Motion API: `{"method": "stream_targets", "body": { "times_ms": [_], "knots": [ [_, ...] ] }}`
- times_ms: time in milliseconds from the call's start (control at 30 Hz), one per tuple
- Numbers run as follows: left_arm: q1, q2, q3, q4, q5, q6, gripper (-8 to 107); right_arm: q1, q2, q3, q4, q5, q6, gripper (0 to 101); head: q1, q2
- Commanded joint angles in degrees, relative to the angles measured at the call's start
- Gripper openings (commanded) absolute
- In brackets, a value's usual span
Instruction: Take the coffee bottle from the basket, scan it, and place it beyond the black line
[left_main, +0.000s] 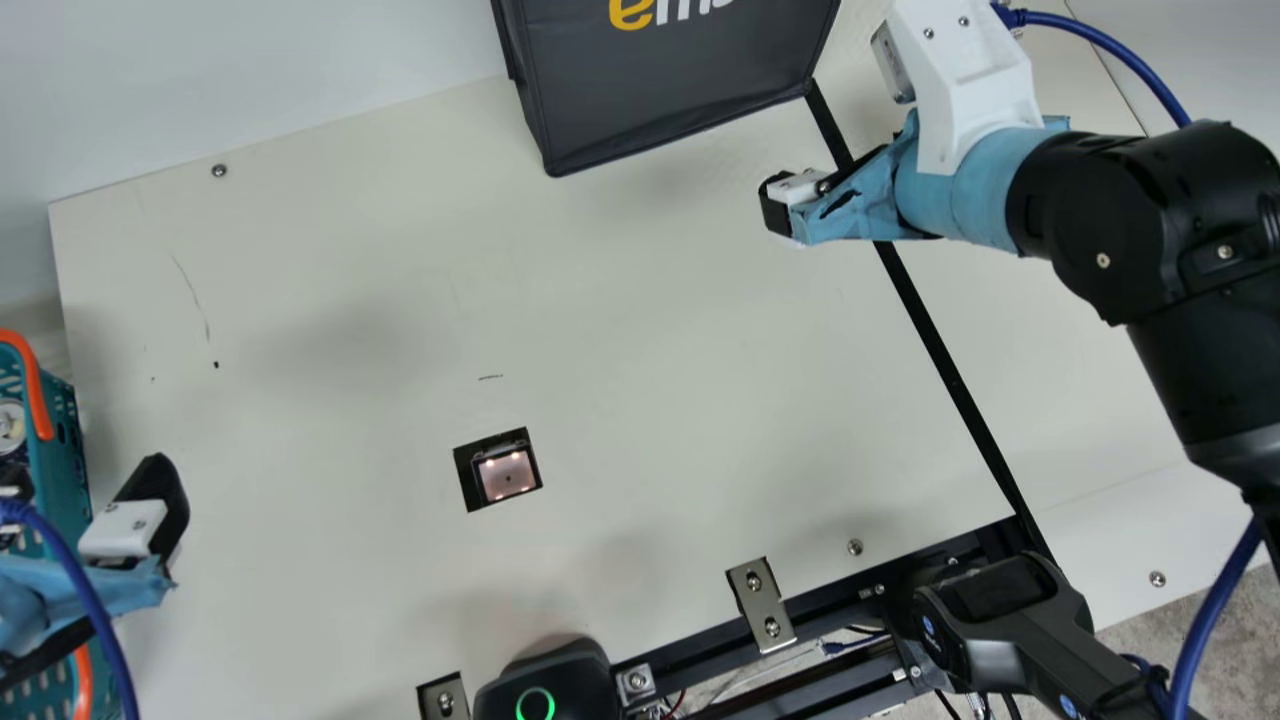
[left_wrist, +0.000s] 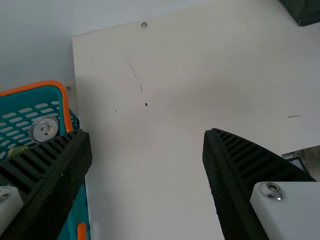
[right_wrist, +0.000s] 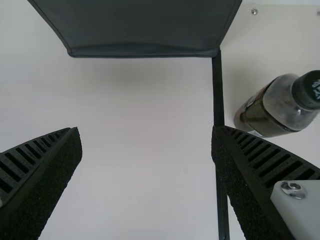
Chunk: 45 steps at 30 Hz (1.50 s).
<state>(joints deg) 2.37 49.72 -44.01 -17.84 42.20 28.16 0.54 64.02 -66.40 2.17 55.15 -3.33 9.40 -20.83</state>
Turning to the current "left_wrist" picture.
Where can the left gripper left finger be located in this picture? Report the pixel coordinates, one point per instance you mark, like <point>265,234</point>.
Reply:
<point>45,180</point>

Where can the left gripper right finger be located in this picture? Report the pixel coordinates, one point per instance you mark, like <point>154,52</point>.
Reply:
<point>250,170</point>

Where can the teal shopping basket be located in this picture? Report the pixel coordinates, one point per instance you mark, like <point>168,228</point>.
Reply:
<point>22,107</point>

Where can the silver can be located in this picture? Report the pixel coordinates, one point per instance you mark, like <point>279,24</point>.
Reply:
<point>42,130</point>

